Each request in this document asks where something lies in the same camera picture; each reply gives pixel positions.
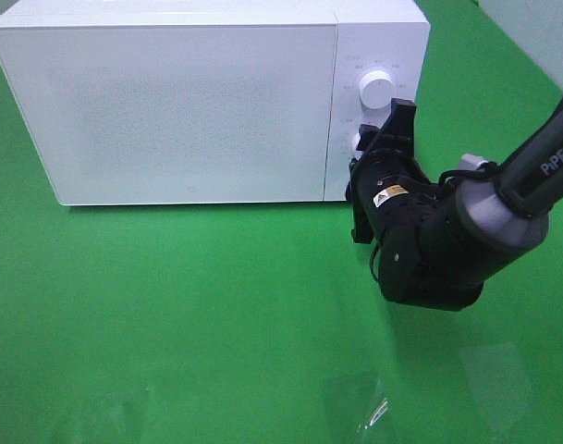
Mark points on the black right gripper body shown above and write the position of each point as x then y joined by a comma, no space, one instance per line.
411,226

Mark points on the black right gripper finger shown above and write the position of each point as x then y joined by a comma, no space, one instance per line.
362,232
395,135

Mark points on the white timer knob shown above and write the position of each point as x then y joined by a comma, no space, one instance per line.
357,152

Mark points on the white microwave door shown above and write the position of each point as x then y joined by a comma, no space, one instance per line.
173,115

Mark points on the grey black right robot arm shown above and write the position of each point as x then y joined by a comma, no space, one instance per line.
501,213

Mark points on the upper white power knob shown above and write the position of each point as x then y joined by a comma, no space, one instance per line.
376,89

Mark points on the white microwave oven body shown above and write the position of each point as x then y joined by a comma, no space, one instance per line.
387,35

